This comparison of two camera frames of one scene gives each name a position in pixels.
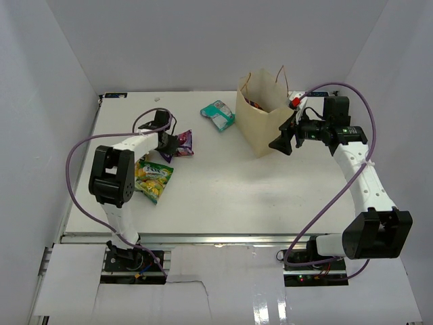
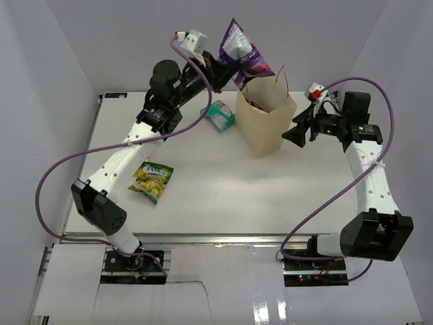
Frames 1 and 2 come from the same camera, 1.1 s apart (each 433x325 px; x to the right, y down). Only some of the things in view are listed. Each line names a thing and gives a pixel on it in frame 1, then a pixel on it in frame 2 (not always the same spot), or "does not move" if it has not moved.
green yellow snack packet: [151, 179] does not move
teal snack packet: [220, 114] does not move
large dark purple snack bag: [253, 103] does not move
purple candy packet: [185, 146] to [236, 49]
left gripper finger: [168, 144] to [221, 73]
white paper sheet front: [220, 286] does not move
